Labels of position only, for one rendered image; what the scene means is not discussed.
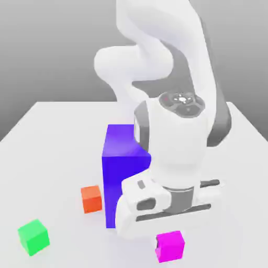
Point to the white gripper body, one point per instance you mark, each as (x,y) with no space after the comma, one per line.
(127,224)

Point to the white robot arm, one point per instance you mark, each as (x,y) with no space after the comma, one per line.
(178,150)

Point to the small orange cube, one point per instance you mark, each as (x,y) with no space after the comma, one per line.
(91,200)

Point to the small magenta cube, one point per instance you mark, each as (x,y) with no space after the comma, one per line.
(170,247)

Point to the small green cube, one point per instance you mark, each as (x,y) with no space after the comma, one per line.
(33,237)

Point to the large blue box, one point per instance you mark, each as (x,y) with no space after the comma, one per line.
(113,178)

